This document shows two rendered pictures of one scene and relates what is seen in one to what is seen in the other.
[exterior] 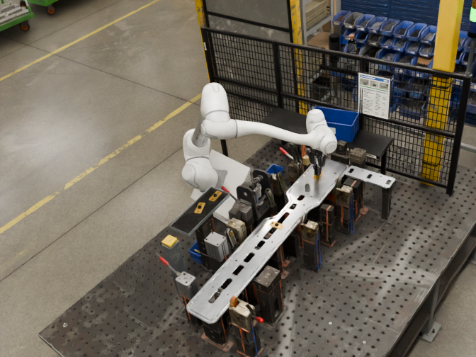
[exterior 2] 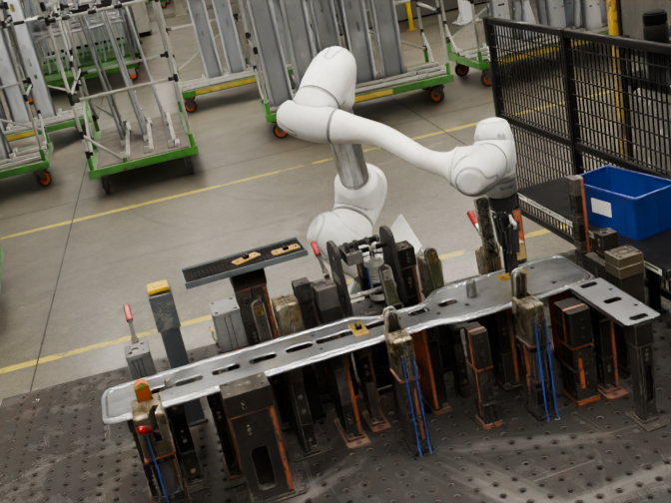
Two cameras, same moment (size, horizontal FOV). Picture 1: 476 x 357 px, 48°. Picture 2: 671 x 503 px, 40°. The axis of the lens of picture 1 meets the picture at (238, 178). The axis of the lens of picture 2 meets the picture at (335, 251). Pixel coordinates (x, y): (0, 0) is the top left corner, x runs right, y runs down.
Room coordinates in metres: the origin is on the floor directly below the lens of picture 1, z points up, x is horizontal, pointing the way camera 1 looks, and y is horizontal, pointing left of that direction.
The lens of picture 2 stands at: (0.33, -1.54, 2.09)
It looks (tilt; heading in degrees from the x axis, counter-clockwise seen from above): 21 degrees down; 37
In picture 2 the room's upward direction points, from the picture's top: 12 degrees counter-clockwise
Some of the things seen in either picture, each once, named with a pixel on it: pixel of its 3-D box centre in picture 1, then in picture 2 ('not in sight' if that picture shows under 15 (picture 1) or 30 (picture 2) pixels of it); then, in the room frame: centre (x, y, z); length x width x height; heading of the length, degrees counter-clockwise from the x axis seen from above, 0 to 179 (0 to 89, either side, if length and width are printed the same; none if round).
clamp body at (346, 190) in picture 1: (344, 210); (533, 357); (2.33, -0.60, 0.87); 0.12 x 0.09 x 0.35; 48
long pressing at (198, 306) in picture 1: (275, 228); (352, 333); (2.15, -0.16, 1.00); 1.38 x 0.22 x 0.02; 138
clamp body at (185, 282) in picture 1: (191, 300); (153, 403); (1.83, 0.34, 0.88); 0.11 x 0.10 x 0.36; 48
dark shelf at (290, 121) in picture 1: (323, 131); (611, 219); (2.97, -0.62, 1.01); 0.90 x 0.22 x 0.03; 48
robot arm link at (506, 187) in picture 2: not in sight; (500, 185); (2.51, -0.48, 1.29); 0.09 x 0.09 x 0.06
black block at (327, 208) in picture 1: (328, 225); (483, 376); (2.26, -0.48, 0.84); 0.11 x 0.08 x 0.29; 48
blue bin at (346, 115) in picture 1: (333, 124); (622, 201); (2.92, -0.67, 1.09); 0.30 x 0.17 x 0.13; 58
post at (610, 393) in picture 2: (359, 192); (604, 342); (2.50, -0.73, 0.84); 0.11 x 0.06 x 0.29; 48
